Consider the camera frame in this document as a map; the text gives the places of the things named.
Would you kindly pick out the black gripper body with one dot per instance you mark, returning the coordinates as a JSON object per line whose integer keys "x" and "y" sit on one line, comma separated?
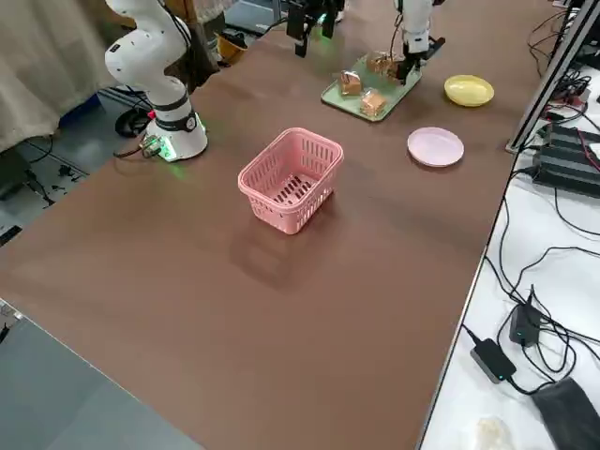
{"x": 323, "y": 4}
{"x": 417, "y": 57}

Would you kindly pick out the green rectangular tray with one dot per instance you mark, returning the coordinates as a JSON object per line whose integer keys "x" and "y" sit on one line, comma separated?
{"x": 403, "y": 91}

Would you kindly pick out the small pink slotted basket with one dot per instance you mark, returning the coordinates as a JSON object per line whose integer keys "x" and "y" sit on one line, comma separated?
{"x": 269, "y": 213}

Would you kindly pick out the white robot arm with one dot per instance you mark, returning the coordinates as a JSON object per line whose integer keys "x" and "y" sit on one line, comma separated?
{"x": 416, "y": 19}
{"x": 154, "y": 84}

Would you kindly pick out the yellow round plate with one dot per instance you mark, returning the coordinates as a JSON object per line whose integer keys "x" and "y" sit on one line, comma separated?
{"x": 469, "y": 90}

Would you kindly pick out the white round plate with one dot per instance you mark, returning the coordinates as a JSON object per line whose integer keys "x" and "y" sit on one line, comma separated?
{"x": 435, "y": 146}

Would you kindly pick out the brown jacket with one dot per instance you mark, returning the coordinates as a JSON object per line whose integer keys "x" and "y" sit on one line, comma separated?
{"x": 204, "y": 56}

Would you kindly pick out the black power supply box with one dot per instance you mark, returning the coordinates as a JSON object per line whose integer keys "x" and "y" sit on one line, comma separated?
{"x": 562, "y": 174}
{"x": 562, "y": 140}

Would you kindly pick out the blue plastic crate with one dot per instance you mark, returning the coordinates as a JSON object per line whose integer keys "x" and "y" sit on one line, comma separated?
{"x": 79, "y": 110}

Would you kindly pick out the beige curtain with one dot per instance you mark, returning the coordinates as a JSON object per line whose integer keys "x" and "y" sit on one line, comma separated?
{"x": 37, "y": 70}

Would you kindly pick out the small black power adapter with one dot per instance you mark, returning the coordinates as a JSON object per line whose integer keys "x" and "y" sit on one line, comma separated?
{"x": 524, "y": 325}

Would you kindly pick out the flat black power adapter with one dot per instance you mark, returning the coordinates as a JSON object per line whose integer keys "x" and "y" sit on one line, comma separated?
{"x": 492, "y": 360}

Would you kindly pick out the grey fabric pouch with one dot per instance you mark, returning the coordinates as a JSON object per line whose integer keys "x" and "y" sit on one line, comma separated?
{"x": 567, "y": 412}

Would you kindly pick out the aluminium frame post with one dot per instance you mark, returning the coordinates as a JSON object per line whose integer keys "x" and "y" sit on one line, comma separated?
{"x": 539, "y": 94}

